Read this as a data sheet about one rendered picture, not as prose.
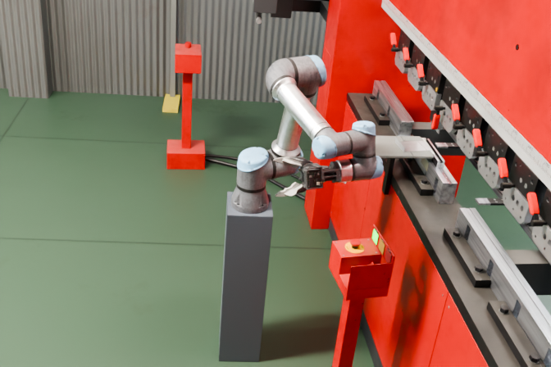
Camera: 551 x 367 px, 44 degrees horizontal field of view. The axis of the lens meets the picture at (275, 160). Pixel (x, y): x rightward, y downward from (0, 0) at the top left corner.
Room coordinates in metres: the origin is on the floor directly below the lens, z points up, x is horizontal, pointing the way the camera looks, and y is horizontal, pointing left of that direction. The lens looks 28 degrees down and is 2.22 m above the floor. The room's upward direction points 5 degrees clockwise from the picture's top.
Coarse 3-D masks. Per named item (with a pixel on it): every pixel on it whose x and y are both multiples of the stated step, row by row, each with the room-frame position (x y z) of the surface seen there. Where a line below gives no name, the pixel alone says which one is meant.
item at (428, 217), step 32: (352, 96) 3.28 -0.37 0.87; (384, 128) 2.92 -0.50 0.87; (384, 160) 2.60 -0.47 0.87; (416, 192) 2.34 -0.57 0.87; (416, 224) 2.13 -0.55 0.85; (448, 224) 2.12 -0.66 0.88; (448, 256) 1.91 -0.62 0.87; (448, 288) 1.78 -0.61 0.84; (480, 288) 1.75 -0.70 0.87; (480, 320) 1.60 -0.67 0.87
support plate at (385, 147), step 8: (376, 136) 2.56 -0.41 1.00; (384, 136) 2.57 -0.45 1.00; (392, 136) 2.57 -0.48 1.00; (408, 136) 2.59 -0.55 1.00; (416, 136) 2.59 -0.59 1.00; (376, 144) 2.48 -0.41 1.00; (384, 144) 2.49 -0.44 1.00; (392, 144) 2.49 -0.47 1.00; (376, 152) 2.41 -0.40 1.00; (384, 152) 2.41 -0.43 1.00; (392, 152) 2.42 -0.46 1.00; (400, 152) 2.43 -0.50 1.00; (408, 152) 2.43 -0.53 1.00; (416, 152) 2.44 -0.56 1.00; (424, 152) 2.45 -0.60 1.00
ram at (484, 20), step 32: (416, 0) 2.88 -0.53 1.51; (448, 0) 2.54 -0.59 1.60; (480, 0) 2.27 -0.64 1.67; (512, 0) 2.06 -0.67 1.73; (544, 0) 1.89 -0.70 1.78; (448, 32) 2.48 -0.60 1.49; (480, 32) 2.22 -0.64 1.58; (512, 32) 2.01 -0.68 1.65; (544, 32) 1.84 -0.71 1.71; (480, 64) 2.17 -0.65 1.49; (512, 64) 1.97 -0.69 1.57; (544, 64) 1.80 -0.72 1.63; (512, 96) 1.92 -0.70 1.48; (544, 96) 1.75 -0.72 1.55; (544, 128) 1.71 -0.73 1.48
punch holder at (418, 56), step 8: (416, 48) 2.77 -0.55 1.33; (416, 56) 2.75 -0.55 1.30; (424, 56) 2.66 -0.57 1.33; (416, 64) 2.73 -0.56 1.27; (424, 64) 2.65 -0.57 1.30; (408, 72) 2.79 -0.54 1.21; (416, 72) 2.71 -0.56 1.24; (424, 72) 2.66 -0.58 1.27; (408, 80) 2.77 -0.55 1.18; (416, 80) 2.69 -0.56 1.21; (416, 88) 2.67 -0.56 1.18
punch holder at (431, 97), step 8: (432, 64) 2.56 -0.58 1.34; (432, 72) 2.55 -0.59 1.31; (440, 72) 2.47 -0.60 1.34; (424, 80) 2.60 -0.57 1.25; (432, 80) 2.53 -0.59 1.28; (440, 80) 2.46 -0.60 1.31; (424, 88) 2.59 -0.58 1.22; (432, 88) 2.51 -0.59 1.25; (440, 88) 2.46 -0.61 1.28; (424, 96) 2.57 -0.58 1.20; (432, 96) 2.49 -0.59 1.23; (440, 96) 2.46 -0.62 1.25; (432, 104) 2.47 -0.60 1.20
